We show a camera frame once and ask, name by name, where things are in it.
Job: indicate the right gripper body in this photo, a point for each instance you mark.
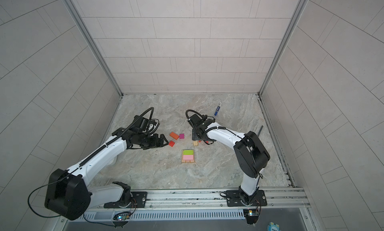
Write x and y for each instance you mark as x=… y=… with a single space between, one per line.
x=197 y=136

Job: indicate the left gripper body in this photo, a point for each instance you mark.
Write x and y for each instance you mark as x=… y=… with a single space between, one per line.
x=148 y=141

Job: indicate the lime green rectangular block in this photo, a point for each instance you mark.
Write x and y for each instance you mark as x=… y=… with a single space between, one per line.
x=188 y=152

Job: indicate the pink rectangular block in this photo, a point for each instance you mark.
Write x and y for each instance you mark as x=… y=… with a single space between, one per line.
x=188 y=157

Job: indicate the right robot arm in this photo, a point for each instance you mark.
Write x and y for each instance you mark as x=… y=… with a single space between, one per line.
x=250 y=152

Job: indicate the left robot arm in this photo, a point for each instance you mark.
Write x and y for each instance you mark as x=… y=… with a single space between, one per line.
x=68 y=194

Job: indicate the orange rectangular block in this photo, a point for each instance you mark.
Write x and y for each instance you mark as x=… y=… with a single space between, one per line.
x=174 y=135

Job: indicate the blue marker pen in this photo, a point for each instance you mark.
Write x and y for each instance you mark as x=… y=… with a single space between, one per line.
x=217 y=109

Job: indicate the left circuit board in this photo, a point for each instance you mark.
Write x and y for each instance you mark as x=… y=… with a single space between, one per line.
x=122 y=217

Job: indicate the circuit board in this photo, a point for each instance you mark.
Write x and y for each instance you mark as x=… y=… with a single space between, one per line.
x=122 y=217
x=251 y=216

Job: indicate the right circuit board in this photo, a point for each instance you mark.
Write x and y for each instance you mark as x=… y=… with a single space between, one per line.
x=251 y=216

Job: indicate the light blue object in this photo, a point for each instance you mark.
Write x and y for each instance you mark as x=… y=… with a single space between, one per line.
x=273 y=227

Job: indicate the aluminium mounting rail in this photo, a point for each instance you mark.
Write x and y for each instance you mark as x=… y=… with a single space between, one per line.
x=189 y=199

